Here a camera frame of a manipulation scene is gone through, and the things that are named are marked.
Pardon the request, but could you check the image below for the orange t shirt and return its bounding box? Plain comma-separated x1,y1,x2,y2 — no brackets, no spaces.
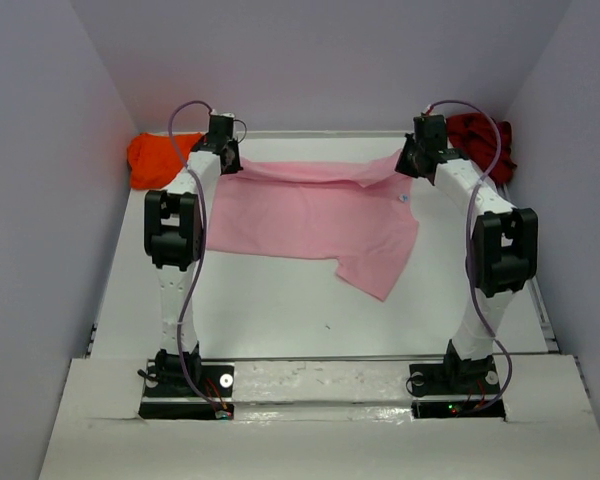
127,133,183,191

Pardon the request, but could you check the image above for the pink t shirt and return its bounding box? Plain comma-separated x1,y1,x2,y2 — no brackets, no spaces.
207,154,419,301

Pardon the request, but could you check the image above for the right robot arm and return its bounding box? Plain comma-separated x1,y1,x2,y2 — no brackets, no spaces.
395,114,538,398

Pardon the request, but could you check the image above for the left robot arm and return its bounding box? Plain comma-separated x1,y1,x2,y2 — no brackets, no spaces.
139,111,242,397

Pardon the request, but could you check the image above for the dark red t shirt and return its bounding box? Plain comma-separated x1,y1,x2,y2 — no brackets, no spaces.
446,113,517,186

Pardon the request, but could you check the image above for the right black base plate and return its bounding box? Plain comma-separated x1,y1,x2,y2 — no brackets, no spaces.
405,361,506,420

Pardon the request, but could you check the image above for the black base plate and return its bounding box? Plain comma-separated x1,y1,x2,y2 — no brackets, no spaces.
405,361,506,420
137,362,235,421

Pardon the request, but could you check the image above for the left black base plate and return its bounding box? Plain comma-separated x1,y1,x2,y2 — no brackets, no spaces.
137,362,235,421

